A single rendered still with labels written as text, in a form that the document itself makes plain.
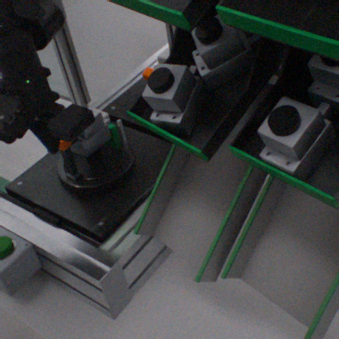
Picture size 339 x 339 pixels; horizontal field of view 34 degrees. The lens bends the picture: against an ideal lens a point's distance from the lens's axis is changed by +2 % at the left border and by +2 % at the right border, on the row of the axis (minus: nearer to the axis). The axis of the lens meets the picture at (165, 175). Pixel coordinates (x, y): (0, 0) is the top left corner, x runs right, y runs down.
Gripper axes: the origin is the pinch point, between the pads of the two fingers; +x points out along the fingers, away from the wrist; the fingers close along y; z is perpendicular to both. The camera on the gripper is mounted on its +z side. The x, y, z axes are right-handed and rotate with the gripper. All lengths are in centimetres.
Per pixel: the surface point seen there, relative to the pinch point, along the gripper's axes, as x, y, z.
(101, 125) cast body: 3.4, 2.2, -8.9
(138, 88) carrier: 12.6, -9.8, -30.8
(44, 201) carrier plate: 12.5, -2.4, 3.8
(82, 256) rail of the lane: 14.2, 10.7, 8.5
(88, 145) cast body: 4.9, 2.2, -5.1
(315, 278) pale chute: 6.5, 44.9, -0.7
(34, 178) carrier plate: 12.5, -8.5, 0.6
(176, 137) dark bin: -11.4, 28.8, 1.7
